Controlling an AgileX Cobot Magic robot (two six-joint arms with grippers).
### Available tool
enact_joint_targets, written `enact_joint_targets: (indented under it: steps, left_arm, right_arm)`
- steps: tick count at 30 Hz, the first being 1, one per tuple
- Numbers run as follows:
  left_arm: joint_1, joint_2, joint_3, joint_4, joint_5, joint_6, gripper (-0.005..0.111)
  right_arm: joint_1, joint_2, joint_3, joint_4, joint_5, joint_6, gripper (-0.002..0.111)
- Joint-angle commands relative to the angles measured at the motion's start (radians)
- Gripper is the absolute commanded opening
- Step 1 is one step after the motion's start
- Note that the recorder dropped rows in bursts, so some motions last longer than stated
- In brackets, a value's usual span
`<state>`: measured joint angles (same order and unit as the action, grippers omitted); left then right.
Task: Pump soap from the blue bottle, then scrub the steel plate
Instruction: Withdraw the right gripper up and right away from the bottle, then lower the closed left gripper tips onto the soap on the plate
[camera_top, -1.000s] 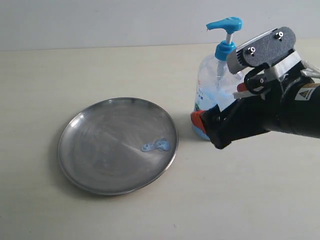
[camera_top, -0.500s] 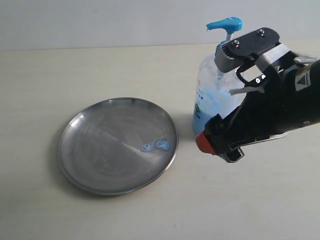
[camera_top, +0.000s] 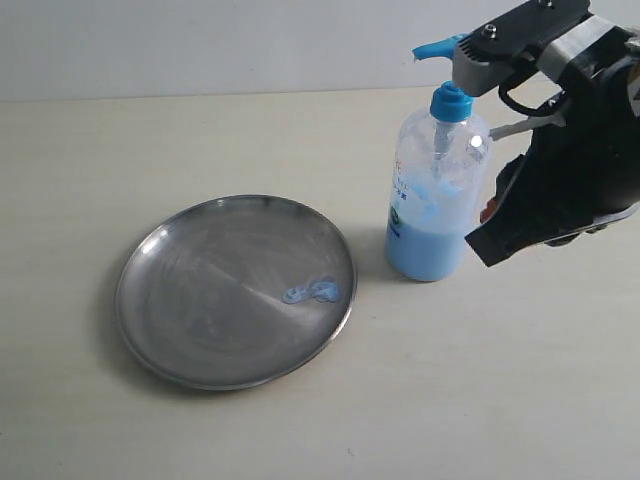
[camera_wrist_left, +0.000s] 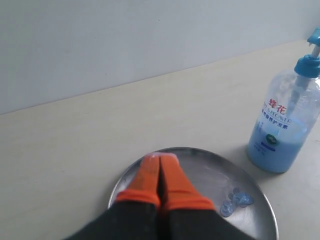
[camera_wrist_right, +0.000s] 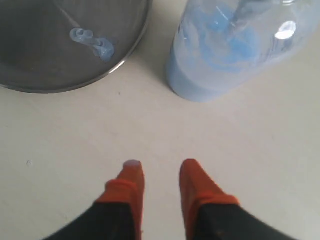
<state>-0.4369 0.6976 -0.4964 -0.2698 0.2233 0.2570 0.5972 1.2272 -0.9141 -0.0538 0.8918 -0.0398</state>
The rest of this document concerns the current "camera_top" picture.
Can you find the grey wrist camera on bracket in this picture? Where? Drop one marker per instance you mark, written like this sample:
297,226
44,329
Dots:
486,56

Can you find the round stainless steel plate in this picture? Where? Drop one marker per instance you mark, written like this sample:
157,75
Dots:
199,300

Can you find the blue pump soap bottle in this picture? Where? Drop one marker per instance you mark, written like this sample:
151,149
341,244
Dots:
440,157

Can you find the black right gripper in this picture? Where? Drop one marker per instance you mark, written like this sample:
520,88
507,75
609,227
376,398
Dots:
565,175

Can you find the blue soap blob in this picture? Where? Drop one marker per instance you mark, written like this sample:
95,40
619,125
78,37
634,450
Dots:
324,290

